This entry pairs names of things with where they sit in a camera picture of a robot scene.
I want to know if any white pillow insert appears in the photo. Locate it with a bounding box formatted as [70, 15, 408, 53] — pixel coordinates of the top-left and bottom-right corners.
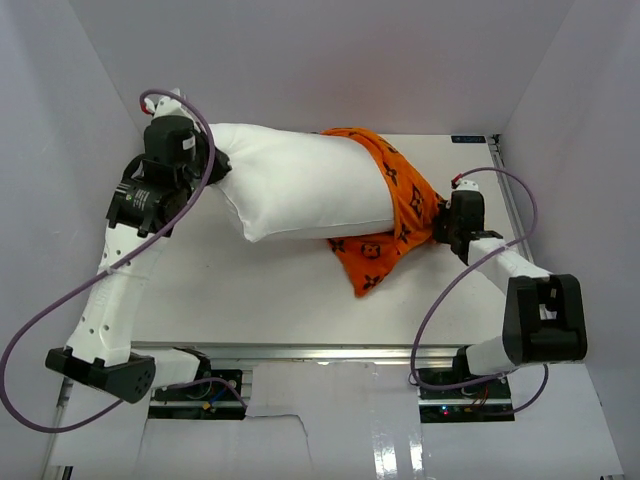
[211, 123, 394, 242]

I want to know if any orange patterned pillowcase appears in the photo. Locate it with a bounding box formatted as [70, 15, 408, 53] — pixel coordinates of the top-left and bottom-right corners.
[323, 127, 445, 298]

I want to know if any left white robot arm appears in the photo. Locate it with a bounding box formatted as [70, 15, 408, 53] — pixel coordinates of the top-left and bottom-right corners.
[45, 114, 230, 404]

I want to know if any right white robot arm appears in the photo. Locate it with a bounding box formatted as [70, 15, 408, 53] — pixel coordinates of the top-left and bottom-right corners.
[435, 190, 588, 399]

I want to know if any right blue corner label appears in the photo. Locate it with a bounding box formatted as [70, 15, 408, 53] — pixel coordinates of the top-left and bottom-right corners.
[451, 135, 486, 144]

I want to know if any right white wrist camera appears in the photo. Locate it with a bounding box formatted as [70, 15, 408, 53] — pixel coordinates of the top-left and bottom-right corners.
[451, 175, 480, 192]

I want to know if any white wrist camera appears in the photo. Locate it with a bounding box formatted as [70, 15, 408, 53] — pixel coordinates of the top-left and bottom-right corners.
[141, 95, 192, 119]
[451, 175, 480, 192]

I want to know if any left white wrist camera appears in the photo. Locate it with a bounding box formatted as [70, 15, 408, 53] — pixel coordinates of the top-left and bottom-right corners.
[141, 95, 192, 119]

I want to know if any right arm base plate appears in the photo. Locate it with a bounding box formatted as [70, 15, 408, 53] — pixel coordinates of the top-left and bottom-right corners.
[408, 374, 515, 424]

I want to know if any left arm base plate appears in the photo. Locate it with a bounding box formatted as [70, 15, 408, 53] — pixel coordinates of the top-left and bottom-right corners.
[148, 348, 246, 421]

